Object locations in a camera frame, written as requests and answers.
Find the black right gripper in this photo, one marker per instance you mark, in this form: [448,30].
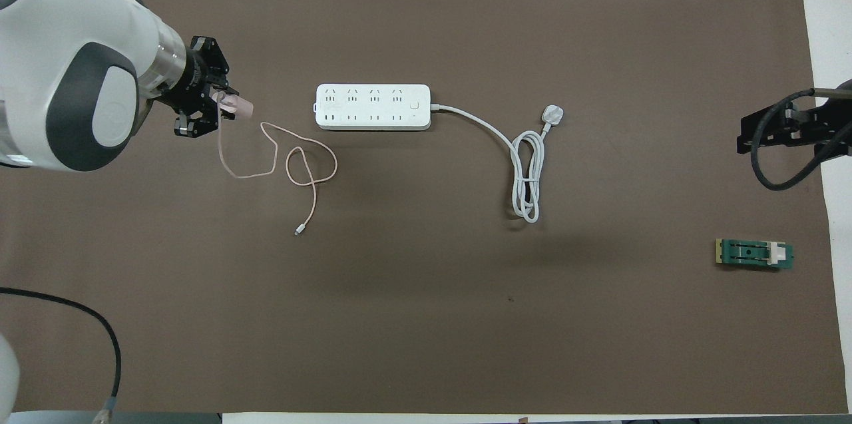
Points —
[825,124]

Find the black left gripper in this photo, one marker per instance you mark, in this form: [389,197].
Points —
[193,88]

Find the pink charger adapter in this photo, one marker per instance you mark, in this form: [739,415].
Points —
[239,106]

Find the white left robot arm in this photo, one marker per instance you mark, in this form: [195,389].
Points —
[66,44]

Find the brown table mat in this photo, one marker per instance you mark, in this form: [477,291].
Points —
[466,311]

